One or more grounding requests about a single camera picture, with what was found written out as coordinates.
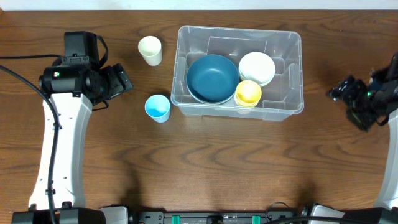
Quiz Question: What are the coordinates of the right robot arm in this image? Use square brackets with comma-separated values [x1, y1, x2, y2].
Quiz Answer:
[300, 54, 397, 223]

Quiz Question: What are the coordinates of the light blue paper cup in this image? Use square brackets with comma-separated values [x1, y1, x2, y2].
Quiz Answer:
[144, 95, 171, 123]

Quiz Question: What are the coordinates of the white small bowl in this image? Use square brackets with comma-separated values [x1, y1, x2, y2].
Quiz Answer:
[238, 52, 276, 86]

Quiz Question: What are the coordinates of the yellow cup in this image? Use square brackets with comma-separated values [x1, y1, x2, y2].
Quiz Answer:
[234, 80, 262, 107]

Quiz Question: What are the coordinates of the cream paper cup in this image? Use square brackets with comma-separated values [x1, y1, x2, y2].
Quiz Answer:
[138, 36, 162, 67]

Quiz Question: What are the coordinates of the large cream bowl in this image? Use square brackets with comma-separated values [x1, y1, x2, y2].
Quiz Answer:
[191, 93, 234, 105]

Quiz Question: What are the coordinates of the clear plastic storage bin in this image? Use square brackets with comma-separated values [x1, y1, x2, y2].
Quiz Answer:
[171, 26, 304, 121]

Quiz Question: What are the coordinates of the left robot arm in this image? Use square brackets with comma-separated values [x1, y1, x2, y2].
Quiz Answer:
[12, 31, 133, 223]

